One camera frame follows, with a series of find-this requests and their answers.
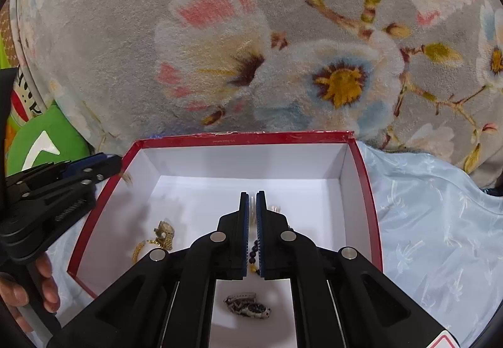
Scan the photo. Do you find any black bead bracelet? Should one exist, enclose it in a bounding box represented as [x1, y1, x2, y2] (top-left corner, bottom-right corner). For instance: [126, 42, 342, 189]
[246, 239, 261, 276]

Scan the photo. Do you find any gold watch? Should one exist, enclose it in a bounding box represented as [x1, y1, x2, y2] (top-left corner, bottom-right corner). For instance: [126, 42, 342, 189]
[152, 218, 176, 251]

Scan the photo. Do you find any gold braided bangle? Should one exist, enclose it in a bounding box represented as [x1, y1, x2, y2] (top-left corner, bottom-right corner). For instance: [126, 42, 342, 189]
[132, 239, 158, 264]

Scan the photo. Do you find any green round pillow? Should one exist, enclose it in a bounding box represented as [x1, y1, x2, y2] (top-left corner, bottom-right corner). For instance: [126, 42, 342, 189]
[6, 104, 89, 176]

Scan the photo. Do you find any grey floral blanket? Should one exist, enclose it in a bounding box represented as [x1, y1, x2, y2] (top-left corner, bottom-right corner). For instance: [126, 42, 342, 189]
[8, 0, 503, 191]

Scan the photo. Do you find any red cardboard box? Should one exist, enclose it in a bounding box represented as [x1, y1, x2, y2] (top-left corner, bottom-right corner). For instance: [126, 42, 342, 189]
[67, 130, 384, 348]

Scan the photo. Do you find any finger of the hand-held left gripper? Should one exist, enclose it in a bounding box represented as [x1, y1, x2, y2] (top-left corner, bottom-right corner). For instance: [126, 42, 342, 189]
[6, 153, 119, 188]
[24, 156, 124, 216]

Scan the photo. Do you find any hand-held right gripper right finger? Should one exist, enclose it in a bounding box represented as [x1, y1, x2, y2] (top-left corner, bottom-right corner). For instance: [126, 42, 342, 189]
[256, 191, 460, 348]

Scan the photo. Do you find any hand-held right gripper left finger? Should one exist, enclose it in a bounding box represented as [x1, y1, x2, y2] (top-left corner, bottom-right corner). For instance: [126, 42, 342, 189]
[47, 192, 250, 348]

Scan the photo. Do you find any colourful cartoon bed sheet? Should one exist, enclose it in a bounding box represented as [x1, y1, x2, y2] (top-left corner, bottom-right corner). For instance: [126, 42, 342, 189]
[0, 6, 52, 129]

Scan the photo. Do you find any person's left hand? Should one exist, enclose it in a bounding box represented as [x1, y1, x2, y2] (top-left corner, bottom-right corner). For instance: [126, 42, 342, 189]
[0, 254, 61, 334]

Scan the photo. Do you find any silver metal watch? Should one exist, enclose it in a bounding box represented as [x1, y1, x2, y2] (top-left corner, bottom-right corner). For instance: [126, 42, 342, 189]
[224, 291, 273, 319]

